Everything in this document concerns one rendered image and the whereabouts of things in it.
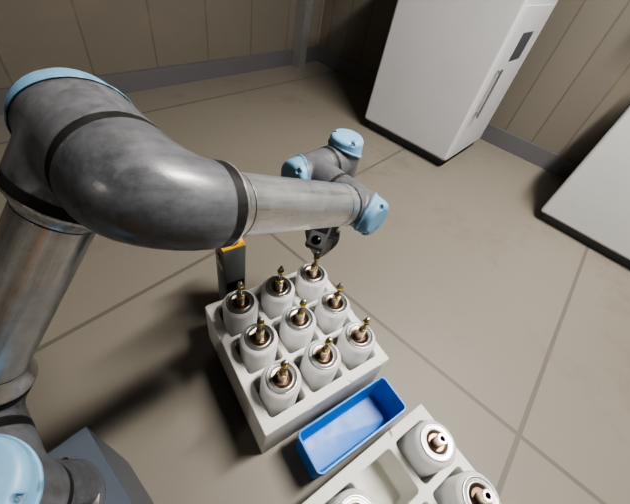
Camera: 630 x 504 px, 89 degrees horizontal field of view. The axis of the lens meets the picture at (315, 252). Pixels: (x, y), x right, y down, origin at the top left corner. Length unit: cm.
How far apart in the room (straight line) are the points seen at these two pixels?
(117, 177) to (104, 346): 94
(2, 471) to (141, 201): 36
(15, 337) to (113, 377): 65
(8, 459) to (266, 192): 42
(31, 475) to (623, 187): 222
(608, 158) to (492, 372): 122
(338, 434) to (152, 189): 89
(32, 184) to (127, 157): 12
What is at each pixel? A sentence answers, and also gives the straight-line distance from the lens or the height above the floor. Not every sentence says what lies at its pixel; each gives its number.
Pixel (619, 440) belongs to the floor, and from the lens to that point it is 156.
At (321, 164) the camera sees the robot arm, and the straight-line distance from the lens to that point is 64.
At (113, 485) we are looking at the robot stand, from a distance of 75.
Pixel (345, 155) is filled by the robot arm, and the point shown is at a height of 67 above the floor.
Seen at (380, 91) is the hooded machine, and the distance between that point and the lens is 241.
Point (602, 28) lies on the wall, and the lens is 281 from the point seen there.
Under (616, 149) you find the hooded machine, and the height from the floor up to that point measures 48.
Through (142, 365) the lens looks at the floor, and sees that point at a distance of 114.
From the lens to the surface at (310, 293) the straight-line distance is 99.
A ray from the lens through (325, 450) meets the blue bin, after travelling 104.
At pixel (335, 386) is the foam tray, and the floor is 18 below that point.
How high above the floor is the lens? 100
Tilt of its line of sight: 46 degrees down
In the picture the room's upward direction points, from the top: 13 degrees clockwise
